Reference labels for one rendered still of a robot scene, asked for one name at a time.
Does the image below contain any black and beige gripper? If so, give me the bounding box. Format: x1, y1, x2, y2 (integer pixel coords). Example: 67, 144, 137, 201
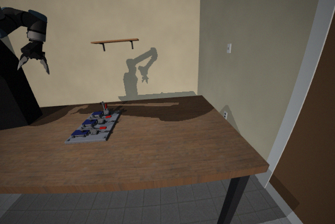
17, 39, 50, 74

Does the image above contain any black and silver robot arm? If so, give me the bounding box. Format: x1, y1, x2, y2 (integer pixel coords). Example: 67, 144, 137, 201
0, 7, 47, 54

